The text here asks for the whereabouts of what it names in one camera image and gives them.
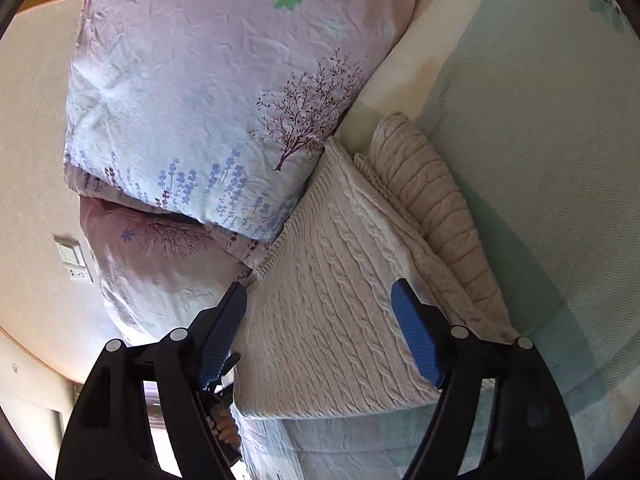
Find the pale green bed sheet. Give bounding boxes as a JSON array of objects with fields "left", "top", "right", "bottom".
[{"left": 240, "top": 0, "right": 639, "bottom": 479}]

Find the white wall switch panel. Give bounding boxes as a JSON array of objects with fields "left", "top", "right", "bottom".
[{"left": 54, "top": 236, "right": 87, "bottom": 268}]

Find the person's left hand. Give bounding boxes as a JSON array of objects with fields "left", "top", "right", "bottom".
[{"left": 213, "top": 408, "right": 242, "bottom": 450}]

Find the floral pillow with tree print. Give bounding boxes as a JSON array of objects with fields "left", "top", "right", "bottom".
[{"left": 64, "top": 0, "right": 420, "bottom": 240}]

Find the white wall socket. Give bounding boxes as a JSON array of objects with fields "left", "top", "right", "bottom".
[{"left": 66, "top": 264, "right": 93, "bottom": 284}]

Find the pink floral lower pillow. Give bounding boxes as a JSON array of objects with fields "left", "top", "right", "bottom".
[{"left": 79, "top": 196, "right": 250, "bottom": 346}]

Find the cream cable-knit sweater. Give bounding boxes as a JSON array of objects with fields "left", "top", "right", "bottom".
[{"left": 234, "top": 114, "right": 516, "bottom": 418}]

